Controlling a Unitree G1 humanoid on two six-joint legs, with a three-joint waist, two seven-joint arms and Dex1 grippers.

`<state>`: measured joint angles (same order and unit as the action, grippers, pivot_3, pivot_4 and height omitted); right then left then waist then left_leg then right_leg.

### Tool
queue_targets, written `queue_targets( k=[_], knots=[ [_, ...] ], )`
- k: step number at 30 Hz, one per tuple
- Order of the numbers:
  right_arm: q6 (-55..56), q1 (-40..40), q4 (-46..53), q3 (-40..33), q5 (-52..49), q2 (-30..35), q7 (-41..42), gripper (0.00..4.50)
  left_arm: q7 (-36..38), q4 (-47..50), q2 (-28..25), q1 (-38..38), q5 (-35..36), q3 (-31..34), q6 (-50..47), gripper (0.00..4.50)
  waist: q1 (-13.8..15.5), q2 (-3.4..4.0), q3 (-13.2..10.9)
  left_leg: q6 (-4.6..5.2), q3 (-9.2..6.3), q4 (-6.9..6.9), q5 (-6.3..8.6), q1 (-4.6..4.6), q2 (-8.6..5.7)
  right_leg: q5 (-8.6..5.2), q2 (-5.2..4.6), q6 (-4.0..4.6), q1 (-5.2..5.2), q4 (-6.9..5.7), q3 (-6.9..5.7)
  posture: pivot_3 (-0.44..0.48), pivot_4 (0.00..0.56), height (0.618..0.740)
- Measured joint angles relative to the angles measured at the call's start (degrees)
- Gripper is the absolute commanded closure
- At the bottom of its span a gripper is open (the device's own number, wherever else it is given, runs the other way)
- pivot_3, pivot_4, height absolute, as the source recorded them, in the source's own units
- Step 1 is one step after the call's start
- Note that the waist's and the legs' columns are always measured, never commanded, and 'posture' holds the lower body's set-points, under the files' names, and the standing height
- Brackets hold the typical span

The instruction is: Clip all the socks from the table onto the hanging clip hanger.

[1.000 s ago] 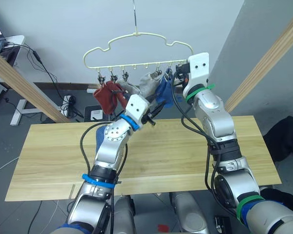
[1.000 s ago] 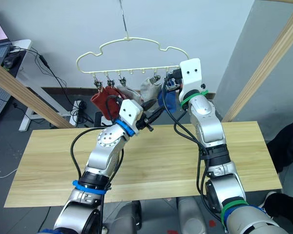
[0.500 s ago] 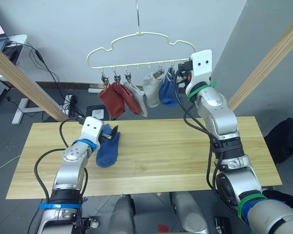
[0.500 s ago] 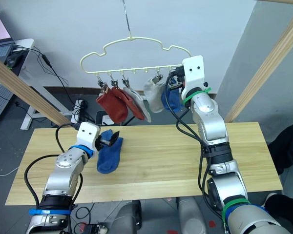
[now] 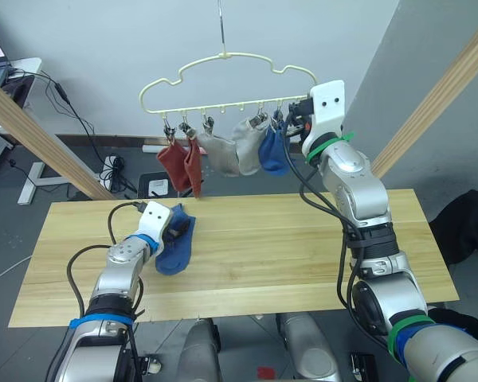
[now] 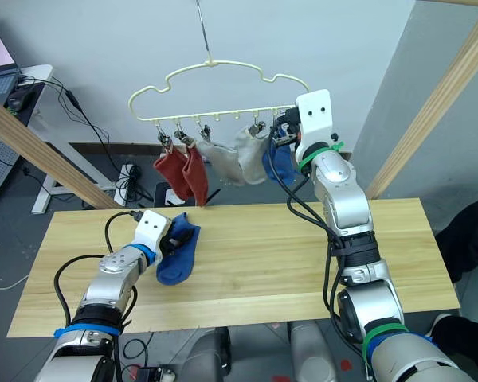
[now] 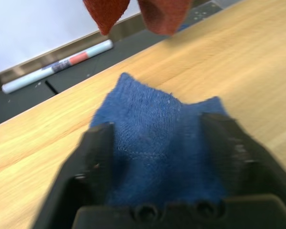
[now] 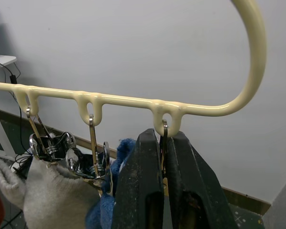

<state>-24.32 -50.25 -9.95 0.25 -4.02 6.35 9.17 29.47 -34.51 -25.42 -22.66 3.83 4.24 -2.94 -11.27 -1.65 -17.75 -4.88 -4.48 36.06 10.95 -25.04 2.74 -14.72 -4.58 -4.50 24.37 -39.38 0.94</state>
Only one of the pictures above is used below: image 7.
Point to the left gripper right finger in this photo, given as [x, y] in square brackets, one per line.
[240, 162]

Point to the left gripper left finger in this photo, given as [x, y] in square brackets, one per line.
[85, 167]

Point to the blue sock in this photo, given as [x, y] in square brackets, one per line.
[152, 133]

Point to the red sock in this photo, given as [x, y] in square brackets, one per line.
[105, 14]
[164, 16]

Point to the white paper roll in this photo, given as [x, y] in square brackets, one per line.
[38, 76]

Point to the blue floor tape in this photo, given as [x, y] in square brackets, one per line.
[183, 26]

